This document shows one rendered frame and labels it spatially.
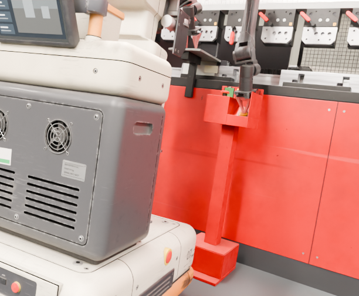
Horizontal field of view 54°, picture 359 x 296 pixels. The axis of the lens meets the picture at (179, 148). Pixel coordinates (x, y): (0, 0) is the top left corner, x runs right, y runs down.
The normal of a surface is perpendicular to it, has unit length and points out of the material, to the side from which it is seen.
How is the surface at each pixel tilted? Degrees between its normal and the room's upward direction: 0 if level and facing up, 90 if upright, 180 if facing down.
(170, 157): 90
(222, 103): 90
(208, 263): 90
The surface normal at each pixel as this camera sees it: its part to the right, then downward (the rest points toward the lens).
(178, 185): -0.47, 0.00
